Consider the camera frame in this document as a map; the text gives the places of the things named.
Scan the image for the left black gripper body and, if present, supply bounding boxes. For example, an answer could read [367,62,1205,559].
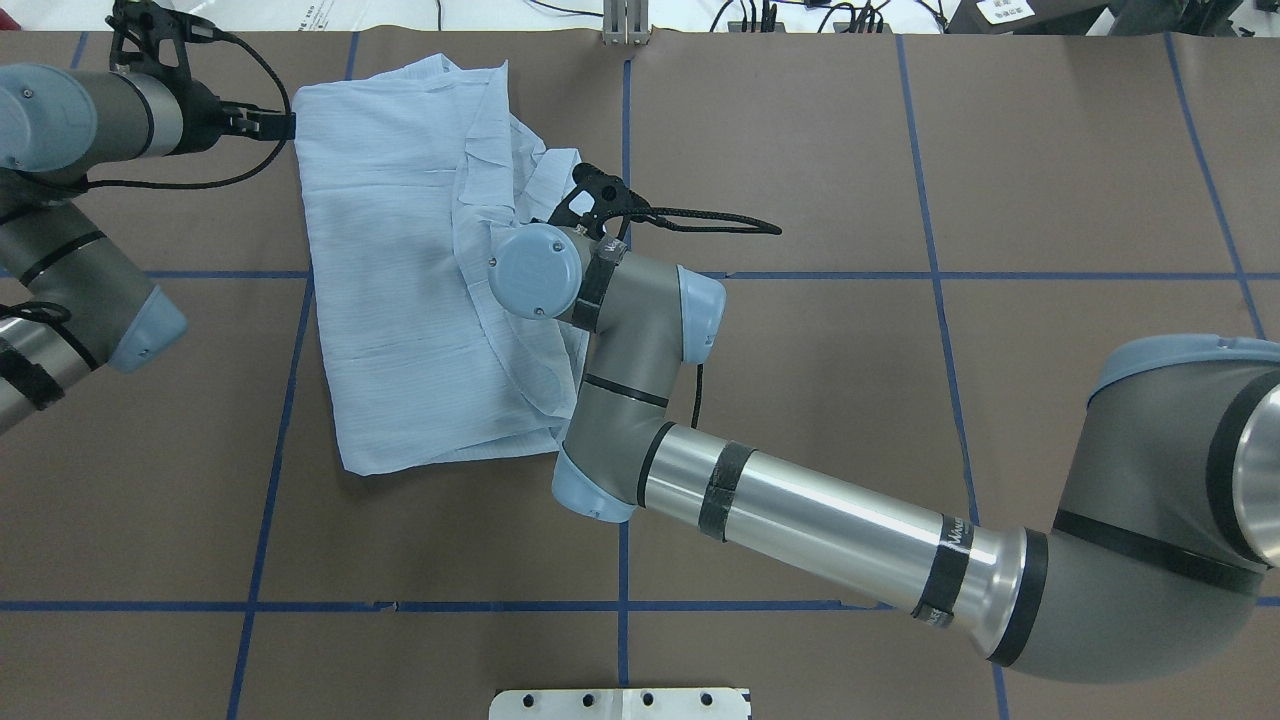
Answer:
[178,79,248,155]

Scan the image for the light blue button shirt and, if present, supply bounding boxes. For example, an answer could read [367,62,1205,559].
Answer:
[294,54,588,477]

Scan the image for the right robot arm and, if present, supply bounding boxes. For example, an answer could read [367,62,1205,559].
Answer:
[483,164,1277,684]

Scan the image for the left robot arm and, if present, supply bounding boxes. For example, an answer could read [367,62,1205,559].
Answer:
[1,63,296,430]

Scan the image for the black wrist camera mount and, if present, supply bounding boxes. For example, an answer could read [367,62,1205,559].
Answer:
[105,1,223,82]

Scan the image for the aluminium frame post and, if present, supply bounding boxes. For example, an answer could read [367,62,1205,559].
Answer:
[602,0,652,47]

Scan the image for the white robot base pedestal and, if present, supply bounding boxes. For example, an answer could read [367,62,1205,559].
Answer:
[488,687,754,719]

